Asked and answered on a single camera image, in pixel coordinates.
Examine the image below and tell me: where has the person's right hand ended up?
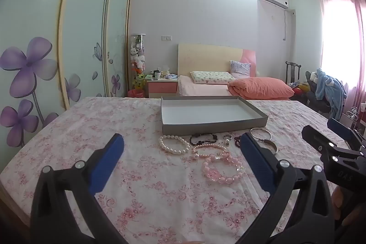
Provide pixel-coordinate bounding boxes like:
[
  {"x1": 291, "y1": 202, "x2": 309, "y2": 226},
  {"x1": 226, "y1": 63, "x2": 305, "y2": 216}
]
[{"x1": 333, "y1": 185, "x2": 349, "y2": 222}]

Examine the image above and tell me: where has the pink curtain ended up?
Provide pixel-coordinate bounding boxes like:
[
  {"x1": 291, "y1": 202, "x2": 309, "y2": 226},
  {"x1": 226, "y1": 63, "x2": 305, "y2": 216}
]
[{"x1": 317, "y1": 0, "x2": 366, "y2": 120}]

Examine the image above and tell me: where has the white floor rack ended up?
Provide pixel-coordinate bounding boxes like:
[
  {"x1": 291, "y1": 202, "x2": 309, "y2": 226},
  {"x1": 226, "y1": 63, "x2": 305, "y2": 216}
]
[{"x1": 345, "y1": 102, "x2": 366, "y2": 131}]

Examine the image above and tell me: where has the black office chair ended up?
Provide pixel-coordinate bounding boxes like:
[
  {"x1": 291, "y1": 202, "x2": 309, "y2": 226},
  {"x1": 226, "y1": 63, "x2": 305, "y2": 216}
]
[{"x1": 304, "y1": 71, "x2": 334, "y2": 115}]

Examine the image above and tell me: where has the clear tube of plush toys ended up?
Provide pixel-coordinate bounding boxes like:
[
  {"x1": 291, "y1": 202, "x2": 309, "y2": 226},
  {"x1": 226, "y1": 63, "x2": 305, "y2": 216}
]
[{"x1": 130, "y1": 33, "x2": 147, "y2": 92}]

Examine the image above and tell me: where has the thin silver bangle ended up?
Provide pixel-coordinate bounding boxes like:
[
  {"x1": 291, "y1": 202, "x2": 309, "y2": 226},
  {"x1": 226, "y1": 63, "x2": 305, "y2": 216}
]
[{"x1": 250, "y1": 127, "x2": 272, "y2": 142}]

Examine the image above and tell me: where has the flower print sliding wardrobe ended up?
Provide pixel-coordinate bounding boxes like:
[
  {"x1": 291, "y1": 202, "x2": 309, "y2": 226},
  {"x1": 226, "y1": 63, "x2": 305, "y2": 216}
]
[{"x1": 0, "y1": 0, "x2": 134, "y2": 149}]

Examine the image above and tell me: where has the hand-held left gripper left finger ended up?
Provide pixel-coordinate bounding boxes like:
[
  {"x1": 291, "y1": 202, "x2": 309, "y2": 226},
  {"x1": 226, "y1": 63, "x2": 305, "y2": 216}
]
[{"x1": 30, "y1": 133, "x2": 126, "y2": 244}]

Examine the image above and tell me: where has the air conditioner pipe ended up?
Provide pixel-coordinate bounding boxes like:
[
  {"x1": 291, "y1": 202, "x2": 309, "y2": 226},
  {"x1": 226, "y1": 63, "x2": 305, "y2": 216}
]
[{"x1": 283, "y1": 9, "x2": 295, "y2": 41}]

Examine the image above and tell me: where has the white pearl bracelet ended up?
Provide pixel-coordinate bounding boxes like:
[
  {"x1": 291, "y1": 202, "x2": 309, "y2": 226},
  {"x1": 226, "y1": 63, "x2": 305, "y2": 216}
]
[{"x1": 159, "y1": 134, "x2": 191, "y2": 154}]

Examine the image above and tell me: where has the blue plush garment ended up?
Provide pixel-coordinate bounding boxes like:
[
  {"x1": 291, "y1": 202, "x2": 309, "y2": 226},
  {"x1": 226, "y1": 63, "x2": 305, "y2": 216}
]
[{"x1": 310, "y1": 68, "x2": 348, "y2": 119}]

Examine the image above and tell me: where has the pink and beige nightstand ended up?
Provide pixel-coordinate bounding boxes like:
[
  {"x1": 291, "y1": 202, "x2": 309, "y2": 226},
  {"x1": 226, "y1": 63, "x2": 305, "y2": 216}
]
[{"x1": 145, "y1": 74, "x2": 179, "y2": 99}]

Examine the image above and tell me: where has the pink floral tablecloth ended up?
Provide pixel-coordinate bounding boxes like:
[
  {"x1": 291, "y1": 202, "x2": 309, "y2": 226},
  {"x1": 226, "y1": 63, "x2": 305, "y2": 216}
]
[{"x1": 0, "y1": 95, "x2": 366, "y2": 244}]

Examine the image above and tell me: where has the pink bed with headboard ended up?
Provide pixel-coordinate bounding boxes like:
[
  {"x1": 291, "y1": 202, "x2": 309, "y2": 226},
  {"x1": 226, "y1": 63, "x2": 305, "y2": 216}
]
[{"x1": 177, "y1": 43, "x2": 296, "y2": 102}]

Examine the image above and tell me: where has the lilac patterned pillow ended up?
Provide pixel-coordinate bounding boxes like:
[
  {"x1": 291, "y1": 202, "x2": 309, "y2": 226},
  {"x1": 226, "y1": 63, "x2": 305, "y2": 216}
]
[{"x1": 230, "y1": 60, "x2": 252, "y2": 79}]

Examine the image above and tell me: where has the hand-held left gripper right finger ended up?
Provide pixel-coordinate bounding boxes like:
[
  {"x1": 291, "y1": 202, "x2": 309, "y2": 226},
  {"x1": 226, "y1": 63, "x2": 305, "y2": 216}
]
[{"x1": 234, "y1": 132, "x2": 336, "y2": 244}]

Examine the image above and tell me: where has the grey shallow cardboard tray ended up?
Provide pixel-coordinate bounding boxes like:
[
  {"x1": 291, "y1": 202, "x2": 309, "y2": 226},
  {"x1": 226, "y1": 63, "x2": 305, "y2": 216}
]
[{"x1": 160, "y1": 95, "x2": 269, "y2": 134}]

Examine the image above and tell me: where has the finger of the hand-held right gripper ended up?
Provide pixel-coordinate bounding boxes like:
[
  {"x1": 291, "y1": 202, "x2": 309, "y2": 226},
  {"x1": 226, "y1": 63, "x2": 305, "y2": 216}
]
[
  {"x1": 301, "y1": 125, "x2": 362, "y2": 164},
  {"x1": 327, "y1": 118, "x2": 366, "y2": 149}
]

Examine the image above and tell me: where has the large pink bead bracelet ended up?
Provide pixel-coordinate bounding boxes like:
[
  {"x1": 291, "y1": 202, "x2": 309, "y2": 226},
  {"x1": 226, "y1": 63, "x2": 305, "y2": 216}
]
[{"x1": 201, "y1": 152, "x2": 244, "y2": 186}]

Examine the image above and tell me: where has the black bead bracelet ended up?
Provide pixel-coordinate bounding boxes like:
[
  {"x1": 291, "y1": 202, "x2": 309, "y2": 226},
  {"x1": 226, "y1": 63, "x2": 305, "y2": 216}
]
[{"x1": 189, "y1": 133, "x2": 217, "y2": 147}]

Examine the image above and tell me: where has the folded orange quilt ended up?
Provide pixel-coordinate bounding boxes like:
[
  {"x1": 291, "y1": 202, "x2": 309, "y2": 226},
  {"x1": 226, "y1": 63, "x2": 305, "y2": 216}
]
[{"x1": 228, "y1": 77, "x2": 295, "y2": 100}]

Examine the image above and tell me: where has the dark wooden chair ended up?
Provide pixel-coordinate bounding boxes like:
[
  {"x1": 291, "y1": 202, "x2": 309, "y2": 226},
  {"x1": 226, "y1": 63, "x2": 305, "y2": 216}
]
[{"x1": 285, "y1": 61, "x2": 301, "y2": 85}]

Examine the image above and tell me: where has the peach pearl bracelet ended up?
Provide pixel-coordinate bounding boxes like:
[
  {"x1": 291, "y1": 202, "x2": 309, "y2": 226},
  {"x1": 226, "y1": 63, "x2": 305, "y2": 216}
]
[{"x1": 191, "y1": 144, "x2": 227, "y2": 159}]

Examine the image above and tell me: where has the white floral pillow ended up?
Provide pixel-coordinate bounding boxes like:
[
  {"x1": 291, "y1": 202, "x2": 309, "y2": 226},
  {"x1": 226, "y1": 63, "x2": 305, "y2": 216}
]
[{"x1": 190, "y1": 70, "x2": 236, "y2": 85}]

